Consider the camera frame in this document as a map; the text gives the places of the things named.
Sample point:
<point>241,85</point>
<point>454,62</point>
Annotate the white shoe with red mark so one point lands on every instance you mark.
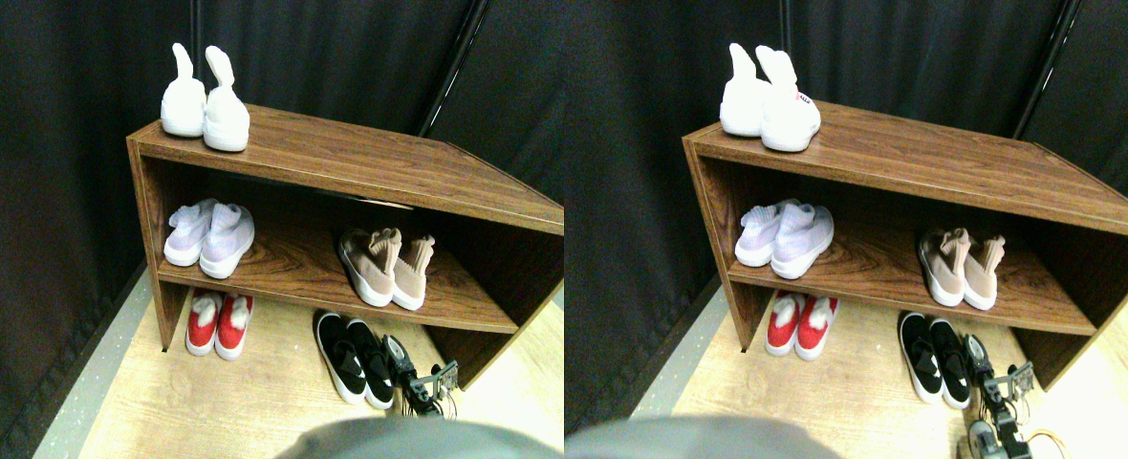
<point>226,120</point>
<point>789,120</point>

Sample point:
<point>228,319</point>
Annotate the brown shoe rack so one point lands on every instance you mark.
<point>927,163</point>
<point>363,163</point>

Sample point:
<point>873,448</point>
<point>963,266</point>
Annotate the lilac shoe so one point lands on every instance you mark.
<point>226,244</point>
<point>184,239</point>
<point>801,244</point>
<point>755,241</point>

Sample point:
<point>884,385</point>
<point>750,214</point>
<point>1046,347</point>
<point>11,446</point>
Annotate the black shoe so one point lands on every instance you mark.
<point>920,359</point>
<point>952,368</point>
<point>339,359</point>
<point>373,368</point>

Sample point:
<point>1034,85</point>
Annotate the black bracket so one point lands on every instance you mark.
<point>444,379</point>

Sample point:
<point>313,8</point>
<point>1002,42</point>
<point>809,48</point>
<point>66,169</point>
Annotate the black curtain stand pole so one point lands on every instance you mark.
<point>451,62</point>
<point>1044,62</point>
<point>786,29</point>
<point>196,29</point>

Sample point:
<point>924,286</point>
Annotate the beige shoe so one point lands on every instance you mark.
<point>942,273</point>
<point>413,277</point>
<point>368,273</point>
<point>983,277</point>

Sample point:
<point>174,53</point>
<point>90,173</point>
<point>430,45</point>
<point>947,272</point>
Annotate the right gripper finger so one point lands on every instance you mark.
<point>978,359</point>
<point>399,359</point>

